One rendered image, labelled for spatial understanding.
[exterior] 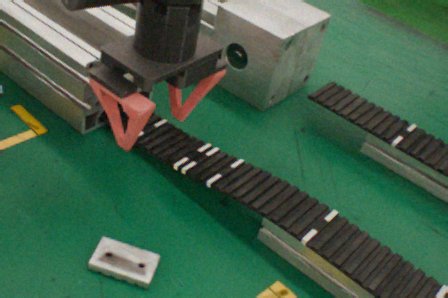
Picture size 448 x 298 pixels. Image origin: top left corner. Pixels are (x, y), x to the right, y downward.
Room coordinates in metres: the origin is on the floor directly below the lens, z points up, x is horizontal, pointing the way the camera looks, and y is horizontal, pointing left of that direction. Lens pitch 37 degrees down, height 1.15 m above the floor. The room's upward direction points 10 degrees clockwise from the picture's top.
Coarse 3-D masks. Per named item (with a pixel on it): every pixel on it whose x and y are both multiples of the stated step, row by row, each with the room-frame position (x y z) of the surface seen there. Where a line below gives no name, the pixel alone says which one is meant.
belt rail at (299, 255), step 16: (272, 224) 0.35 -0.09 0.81; (272, 240) 0.34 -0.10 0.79; (288, 240) 0.33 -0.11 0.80; (288, 256) 0.33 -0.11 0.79; (304, 256) 0.33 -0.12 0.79; (304, 272) 0.32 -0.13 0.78; (320, 272) 0.32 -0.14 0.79; (336, 272) 0.31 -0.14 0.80; (336, 288) 0.30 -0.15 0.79; (352, 288) 0.30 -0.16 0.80
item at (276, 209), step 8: (288, 192) 0.38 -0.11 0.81; (296, 192) 0.38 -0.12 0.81; (304, 192) 0.38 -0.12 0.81; (280, 200) 0.37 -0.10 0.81; (288, 200) 0.37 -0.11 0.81; (296, 200) 0.37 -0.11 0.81; (304, 200) 0.37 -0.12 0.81; (264, 208) 0.36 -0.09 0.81; (272, 208) 0.36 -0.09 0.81; (280, 208) 0.36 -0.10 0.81; (288, 208) 0.36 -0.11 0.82; (296, 208) 0.36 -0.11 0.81; (264, 216) 0.35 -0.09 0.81; (272, 216) 0.35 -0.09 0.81; (280, 216) 0.35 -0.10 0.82
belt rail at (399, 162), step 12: (372, 144) 0.50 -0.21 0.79; (384, 144) 0.49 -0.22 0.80; (372, 156) 0.49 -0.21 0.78; (384, 156) 0.49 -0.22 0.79; (396, 156) 0.48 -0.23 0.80; (408, 156) 0.47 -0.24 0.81; (396, 168) 0.48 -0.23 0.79; (408, 168) 0.47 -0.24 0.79; (420, 168) 0.47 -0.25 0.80; (420, 180) 0.46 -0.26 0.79; (432, 180) 0.46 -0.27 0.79; (444, 180) 0.45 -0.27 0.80; (432, 192) 0.45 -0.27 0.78; (444, 192) 0.45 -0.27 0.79
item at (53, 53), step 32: (0, 0) 0.54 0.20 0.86; (32, 0) 0.61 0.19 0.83; (0, 32) 0.53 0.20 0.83; (32, 32) 0.50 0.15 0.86; (64, 32) 0.50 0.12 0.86; (96, 32) 0.54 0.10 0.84; (128, 32) 0.52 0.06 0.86; (0, 64) 0.53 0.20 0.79; (32, 64) 0.50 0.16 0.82; (64, 64) 0.48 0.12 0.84; (96, 64) 0.46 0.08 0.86; (64, 96) 0.46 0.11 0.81; (96, 96) 0.46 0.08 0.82; (96, 128) 0.46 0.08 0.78
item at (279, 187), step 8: (264, 184) 0.39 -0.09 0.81; (272, 184) 0.39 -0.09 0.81; (280, 184) 0.39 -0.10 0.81; (288, 184) 0.39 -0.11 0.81; (256, 192) 0.37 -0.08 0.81; (264, 192) 0.38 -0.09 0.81; (272, 192) 0.38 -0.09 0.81; (280, 192) 0.38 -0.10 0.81; (248, 200) 0.36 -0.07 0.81; (256, 200) 0.37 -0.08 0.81; (264, 200) 0.36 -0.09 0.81; (272, 200) 0.37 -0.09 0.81; (256, 208) 0.35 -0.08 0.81
